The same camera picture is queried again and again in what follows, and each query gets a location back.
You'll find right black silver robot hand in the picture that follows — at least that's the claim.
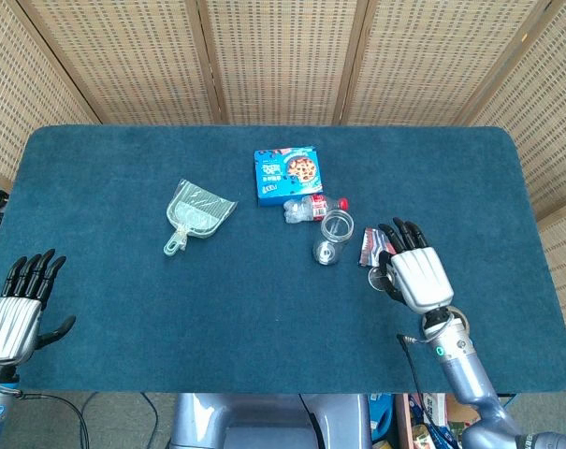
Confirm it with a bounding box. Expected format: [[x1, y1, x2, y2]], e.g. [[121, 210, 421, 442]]
[[378, 217, 455, 314]]

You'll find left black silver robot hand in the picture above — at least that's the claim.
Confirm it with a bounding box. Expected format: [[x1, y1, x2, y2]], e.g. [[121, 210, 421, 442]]
[[0, 248, 77, 364]]

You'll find clear glass jar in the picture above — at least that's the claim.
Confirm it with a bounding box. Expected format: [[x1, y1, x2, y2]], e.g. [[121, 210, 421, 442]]
[[312, 209, 356, 268]]

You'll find red black snack packet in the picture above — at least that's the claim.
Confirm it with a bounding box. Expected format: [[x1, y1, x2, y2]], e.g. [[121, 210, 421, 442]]
[[357, 227, 396, 268]]

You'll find crushed red-capped plastic bottle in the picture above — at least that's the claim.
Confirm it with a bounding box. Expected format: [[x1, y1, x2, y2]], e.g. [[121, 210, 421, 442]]
[[283, 195, 351, 225]]

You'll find blue plastic container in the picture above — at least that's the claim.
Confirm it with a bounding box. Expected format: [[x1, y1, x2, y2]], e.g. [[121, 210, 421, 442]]
[[369, 393, 396, 441]]

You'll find orange crate with packages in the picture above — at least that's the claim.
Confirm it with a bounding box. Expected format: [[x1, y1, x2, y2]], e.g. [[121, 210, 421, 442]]
[[394, 393, 480, 449]]

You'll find blue table cloth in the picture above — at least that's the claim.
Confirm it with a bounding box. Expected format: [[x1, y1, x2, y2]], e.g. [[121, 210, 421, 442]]
[[0, 124, 566, 395]]

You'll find blue cookie box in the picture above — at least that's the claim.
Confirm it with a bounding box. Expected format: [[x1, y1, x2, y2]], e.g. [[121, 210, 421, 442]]
[[254, 146, 325, 209]]

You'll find blue-grey robot torso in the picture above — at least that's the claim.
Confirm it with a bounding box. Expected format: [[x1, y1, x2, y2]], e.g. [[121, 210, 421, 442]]
[[169, 392, 372, 449]]

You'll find clear plastic dustpan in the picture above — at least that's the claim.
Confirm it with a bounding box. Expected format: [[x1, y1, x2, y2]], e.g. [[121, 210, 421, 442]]
[[163, 179, 239, 257]]

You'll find woven wicker folding screen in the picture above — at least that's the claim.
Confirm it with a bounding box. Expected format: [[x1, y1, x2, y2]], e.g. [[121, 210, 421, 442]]
[[0, 0, 566, 328]]

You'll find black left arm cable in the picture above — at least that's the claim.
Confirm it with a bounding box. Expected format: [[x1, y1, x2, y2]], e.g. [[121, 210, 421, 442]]
[[15, 390, 92, 449]]

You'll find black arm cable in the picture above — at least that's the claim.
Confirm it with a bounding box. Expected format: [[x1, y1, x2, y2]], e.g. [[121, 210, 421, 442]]
[[15, 390, 92, 449], [397, 332, 436, 425]]

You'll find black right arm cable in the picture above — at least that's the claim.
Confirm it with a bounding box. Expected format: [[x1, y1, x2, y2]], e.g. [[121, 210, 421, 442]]
[[397, 332, 436, 425]]

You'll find dark floor cable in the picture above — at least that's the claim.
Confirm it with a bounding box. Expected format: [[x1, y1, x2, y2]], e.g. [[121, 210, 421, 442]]
[[140, 393, 161, 439]]

